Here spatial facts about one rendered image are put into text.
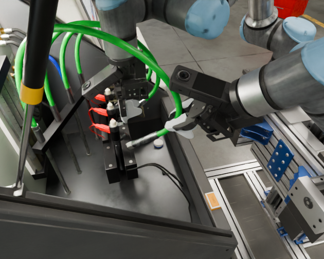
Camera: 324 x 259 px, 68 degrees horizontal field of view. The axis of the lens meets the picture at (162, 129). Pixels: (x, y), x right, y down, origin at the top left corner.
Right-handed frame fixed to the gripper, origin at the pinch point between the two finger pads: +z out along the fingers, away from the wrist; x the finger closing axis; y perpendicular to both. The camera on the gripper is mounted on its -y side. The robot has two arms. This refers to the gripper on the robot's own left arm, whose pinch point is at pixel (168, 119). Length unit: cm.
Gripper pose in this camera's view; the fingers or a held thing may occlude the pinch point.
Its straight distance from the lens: 55.9
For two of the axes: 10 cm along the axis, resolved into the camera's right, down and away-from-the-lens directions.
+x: 3.6, -7.9, 4.9
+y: 7.3, 5.7, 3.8
